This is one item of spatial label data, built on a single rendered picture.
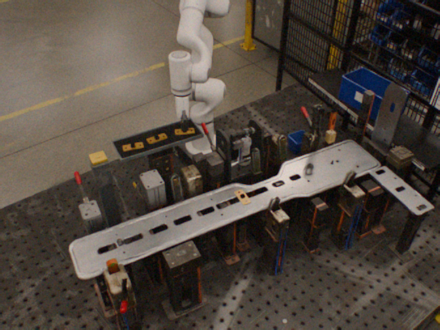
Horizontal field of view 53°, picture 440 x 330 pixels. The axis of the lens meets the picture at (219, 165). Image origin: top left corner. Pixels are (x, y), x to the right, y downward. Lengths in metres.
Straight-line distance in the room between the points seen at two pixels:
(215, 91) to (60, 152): 2.00
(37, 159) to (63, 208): 1.54
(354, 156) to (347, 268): 0.51
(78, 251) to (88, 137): 2.27
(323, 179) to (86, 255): 1.02
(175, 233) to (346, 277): 0.78
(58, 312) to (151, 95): 2.77
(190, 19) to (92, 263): 1.00
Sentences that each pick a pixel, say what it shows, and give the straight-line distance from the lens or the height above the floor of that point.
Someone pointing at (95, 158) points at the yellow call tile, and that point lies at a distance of 1.85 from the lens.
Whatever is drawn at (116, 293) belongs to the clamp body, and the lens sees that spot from 1.53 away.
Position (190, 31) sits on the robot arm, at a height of 1.57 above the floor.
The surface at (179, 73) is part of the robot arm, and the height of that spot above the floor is 1.47.
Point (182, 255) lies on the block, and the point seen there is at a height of 1.03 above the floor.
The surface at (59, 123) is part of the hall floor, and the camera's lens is 4.17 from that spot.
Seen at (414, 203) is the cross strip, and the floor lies 1.00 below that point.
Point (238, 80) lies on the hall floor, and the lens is 4.54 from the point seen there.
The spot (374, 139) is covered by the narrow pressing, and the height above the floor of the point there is 1.02.
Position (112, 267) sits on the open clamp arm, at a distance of 1.56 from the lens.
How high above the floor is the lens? 2.32
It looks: 42 degrees down
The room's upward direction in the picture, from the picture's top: straight up
